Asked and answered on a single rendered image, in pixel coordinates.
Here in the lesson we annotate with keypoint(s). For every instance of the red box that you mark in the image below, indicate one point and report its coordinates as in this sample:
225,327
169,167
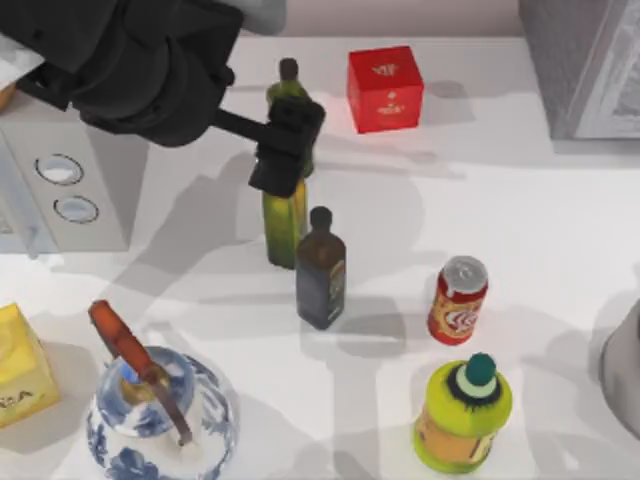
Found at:
385,90

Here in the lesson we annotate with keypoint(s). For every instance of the pale microwave oven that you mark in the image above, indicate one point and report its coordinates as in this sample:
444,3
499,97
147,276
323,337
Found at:
110,190

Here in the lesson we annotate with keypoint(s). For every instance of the grey cabinet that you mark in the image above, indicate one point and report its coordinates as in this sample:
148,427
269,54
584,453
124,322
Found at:
575,65

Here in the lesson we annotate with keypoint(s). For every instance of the grey round container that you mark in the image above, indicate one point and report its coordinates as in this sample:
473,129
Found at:
625,370

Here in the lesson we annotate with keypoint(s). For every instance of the green glass bottle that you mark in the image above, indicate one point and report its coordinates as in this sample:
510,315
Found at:
282,230

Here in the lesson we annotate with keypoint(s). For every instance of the round microwave knob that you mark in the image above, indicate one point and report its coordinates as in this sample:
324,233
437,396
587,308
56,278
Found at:
59,169
76,209

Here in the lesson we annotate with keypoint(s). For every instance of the yellow-green bottle with green cap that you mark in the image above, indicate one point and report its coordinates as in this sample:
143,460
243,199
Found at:
460,430

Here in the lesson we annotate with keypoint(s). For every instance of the red and white can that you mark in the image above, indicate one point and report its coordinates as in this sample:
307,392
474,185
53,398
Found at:
455,310

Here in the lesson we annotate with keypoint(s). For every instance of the blue and white teapot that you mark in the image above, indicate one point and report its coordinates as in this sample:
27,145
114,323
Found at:
150,440

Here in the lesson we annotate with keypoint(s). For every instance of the pale grey rounded box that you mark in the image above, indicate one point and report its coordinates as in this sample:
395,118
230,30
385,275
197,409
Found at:
265,15

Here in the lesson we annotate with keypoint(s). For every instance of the yellow box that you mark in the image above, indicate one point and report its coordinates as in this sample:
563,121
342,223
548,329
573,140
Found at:
22,370

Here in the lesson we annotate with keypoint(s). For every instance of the dark brown bottle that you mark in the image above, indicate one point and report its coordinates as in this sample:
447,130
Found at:
320,280

